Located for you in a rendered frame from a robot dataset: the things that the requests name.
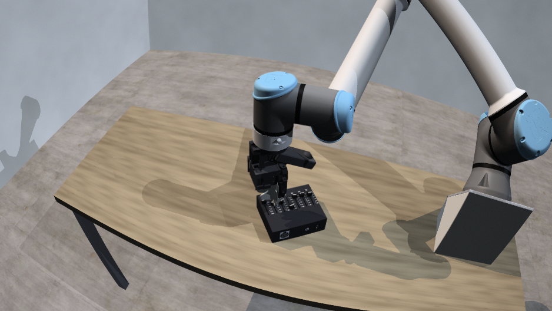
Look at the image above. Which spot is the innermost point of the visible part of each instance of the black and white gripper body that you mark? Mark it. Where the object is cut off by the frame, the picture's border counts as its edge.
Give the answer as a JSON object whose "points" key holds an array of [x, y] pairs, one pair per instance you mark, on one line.
{"points": [[263, 168]]}

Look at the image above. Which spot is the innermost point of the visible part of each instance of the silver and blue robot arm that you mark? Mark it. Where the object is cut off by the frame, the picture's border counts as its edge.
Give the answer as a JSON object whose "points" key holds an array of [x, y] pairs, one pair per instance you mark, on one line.
{"points": [[521, 131]]}

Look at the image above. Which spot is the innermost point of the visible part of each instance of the dark grey lighting desk panel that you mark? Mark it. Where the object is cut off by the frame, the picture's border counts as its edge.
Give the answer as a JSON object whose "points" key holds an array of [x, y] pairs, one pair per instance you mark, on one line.
{"points": [[286, 220]]}

